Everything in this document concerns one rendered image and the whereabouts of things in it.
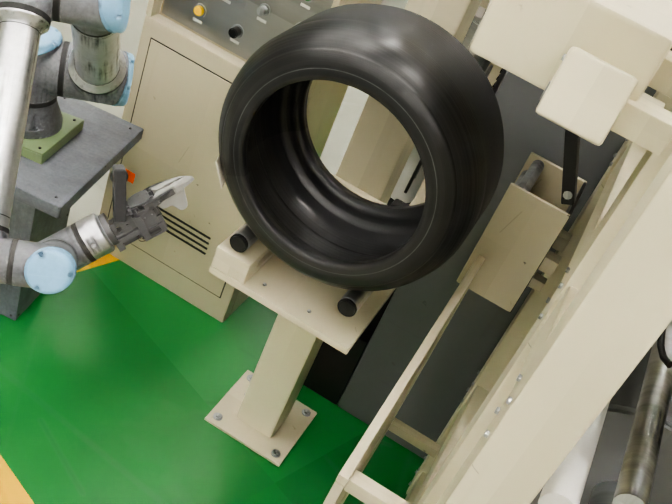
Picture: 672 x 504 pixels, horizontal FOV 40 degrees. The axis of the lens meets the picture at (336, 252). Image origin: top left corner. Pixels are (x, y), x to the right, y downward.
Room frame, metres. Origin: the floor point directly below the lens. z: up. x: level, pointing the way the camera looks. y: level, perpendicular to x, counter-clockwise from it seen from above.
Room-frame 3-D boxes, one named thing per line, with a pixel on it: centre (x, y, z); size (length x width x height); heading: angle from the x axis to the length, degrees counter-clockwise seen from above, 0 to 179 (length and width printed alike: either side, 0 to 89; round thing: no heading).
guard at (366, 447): (1.46, -0.25, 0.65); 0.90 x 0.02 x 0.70; 169
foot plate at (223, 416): (2.01, 0.00, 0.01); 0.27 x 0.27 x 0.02; 79
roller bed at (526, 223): (1.90, -0.38, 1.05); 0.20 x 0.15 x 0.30; 169
